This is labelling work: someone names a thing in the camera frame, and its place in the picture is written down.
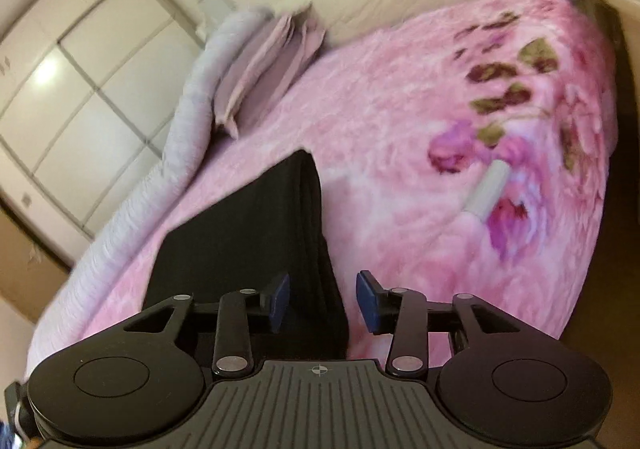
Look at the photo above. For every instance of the white wardrobe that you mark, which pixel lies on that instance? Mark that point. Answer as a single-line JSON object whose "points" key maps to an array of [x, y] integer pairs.
{"points": [[85, 79]]}

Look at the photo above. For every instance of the pink rose blanket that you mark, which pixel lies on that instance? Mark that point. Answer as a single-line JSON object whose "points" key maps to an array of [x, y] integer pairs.
{"points": [[400, 139]]}

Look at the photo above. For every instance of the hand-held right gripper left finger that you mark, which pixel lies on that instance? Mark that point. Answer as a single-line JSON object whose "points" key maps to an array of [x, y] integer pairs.
{"points": [[280, 303]]}

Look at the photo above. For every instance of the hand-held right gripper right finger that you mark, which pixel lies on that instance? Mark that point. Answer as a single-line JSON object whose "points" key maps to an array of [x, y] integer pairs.
{"points": [[367, 303]]}

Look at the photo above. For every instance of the folded pink cloth stack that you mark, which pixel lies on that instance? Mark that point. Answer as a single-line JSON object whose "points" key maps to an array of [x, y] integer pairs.
{"points": [[270, 64]]}

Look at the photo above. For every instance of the black pants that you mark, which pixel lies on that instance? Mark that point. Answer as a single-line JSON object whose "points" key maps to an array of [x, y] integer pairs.
{"points": [[280, 239]]}

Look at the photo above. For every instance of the white cylindrical tube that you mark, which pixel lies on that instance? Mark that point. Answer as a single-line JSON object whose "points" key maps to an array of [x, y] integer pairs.
{"points": [[486, 191]]}

